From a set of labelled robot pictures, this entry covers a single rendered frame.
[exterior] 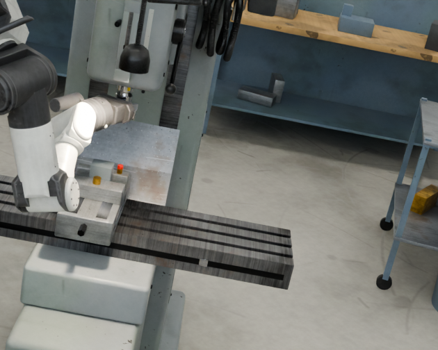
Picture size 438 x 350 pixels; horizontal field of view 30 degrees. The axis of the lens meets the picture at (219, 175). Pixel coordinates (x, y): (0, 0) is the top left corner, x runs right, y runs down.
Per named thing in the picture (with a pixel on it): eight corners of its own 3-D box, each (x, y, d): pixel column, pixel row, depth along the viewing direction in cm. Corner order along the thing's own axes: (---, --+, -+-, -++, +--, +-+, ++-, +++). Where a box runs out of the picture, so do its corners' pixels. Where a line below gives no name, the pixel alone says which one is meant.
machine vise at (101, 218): (109, 246, 217) (115, 210, 213) (53, 236, 216) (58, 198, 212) (128, 194, 249) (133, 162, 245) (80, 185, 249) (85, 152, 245)
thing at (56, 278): (144, 327, 221) (151, 289, 216) (17, 303, 220) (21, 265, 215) (162, 244, 267) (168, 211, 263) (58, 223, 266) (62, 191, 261)
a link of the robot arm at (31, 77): (23, 135, 168) (12, 70, 162) (-9, 130, 172) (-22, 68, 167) (59, 117, 177) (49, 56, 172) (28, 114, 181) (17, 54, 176)
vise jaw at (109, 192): (119, 205, 225) (122, 192, 224) (67, 194, 225) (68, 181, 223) (123, 196, 231) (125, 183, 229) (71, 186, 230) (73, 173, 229)
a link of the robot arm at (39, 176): (67, 223, 179) (51, 128, 170) (11, 225, 180) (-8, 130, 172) (81, 202, 189) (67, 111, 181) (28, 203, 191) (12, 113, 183)
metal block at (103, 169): (108, 188, 230) (111, 169, 228) (87, 184, 230) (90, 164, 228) (111, 181, 235) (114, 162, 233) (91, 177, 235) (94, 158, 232)
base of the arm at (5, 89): (-5, 130, 168) (17, 95, 162) (-45, 85, 169) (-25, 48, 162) (43, 108, 180) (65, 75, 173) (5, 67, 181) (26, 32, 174)
